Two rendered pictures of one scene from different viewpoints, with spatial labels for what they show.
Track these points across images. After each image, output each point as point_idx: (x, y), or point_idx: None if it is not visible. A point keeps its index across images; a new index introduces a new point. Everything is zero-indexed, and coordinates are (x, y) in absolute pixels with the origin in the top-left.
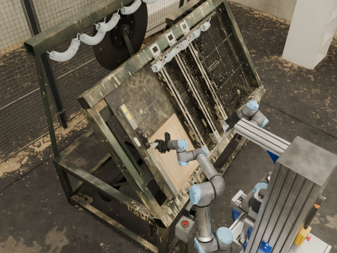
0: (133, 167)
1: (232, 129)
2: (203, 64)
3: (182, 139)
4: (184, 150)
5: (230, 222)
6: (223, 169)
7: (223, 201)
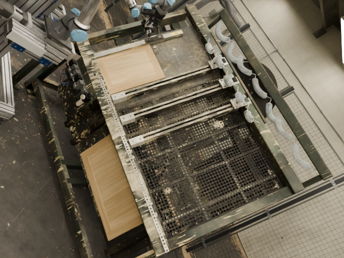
0: (135, 25)
1: (147, 23)
2: (208, 133)
3: (139, 79)
4: (142, 6)
5: (11, 143)
6: (69, 185)
7: (34, 165)
